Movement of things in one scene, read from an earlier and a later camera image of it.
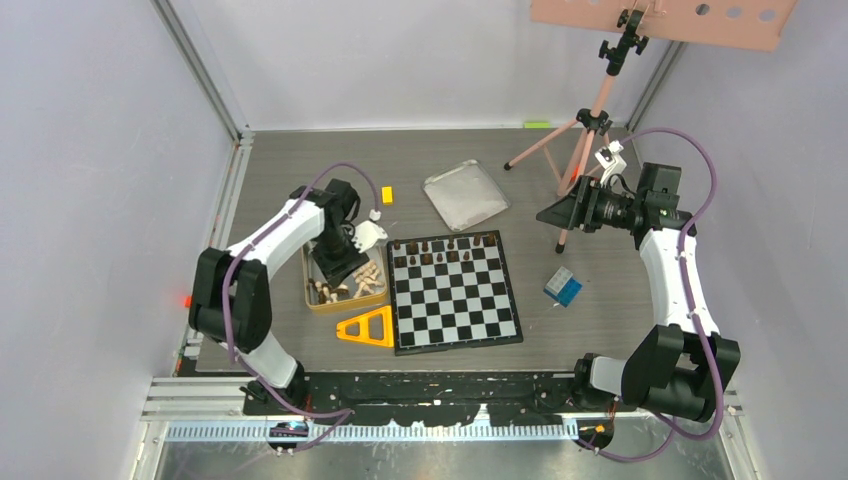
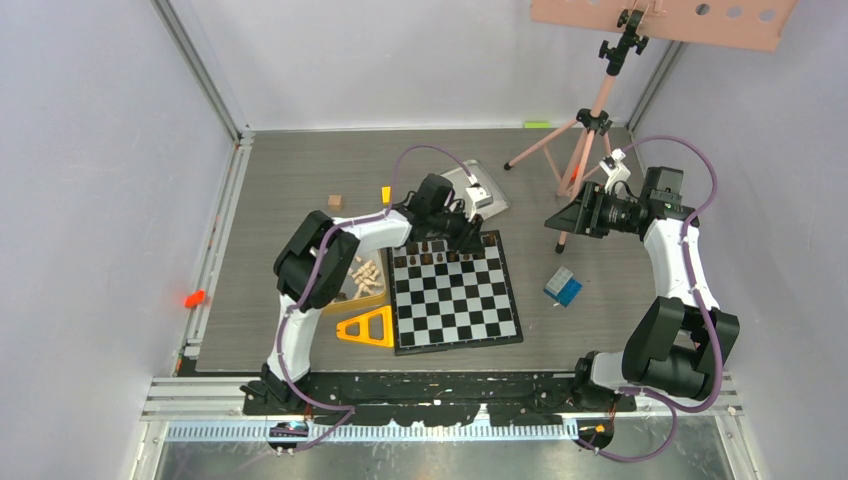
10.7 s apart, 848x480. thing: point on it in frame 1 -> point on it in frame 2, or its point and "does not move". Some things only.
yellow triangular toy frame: (363, 320) does not move
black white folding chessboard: (451, 292) does not move
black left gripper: (337, 271) -> (472, 243)
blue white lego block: (563, 287) does not move
